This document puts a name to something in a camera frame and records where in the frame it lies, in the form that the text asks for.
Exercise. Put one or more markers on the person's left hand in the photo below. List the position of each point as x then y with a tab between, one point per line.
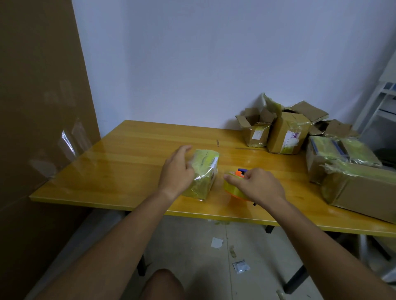
176	179

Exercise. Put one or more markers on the person's right hand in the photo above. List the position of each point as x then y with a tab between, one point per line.
263	188

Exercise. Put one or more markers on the small box with 031 label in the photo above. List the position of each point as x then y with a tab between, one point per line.
204	173

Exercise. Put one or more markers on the orange dispenser with yellow tape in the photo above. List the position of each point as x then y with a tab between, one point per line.
230	188

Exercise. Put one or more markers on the row of cardboard boxes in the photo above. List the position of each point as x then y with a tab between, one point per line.
284	129

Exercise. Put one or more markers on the taped box with blue stripe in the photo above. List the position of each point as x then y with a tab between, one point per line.
321	154

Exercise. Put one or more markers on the person's right forearm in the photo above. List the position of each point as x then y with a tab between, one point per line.
334	256

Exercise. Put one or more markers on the person's left forearm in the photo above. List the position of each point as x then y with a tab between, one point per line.
108	253

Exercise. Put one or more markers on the person's left leg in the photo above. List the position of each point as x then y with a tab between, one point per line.
162	287

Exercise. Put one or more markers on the large brown cardboard sheet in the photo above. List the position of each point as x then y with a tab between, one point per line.
40	108

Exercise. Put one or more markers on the white box blue stripe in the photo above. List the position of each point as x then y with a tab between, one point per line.
390	86

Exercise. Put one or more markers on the yellow wooden table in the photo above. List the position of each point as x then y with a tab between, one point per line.
123	167

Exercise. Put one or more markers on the white paper scrap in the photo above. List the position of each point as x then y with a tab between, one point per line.
217	243

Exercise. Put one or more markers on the silver foil packet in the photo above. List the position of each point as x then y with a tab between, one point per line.
241	266

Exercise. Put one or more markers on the black metal table leg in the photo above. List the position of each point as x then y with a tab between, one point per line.
141	265
295	279

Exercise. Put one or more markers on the black bag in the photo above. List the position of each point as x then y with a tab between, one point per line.
386	158

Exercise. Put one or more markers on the white metal shelf rack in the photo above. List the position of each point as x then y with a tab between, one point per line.
371	105

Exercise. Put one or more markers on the grey metal leg frame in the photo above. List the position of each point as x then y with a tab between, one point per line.
363	247

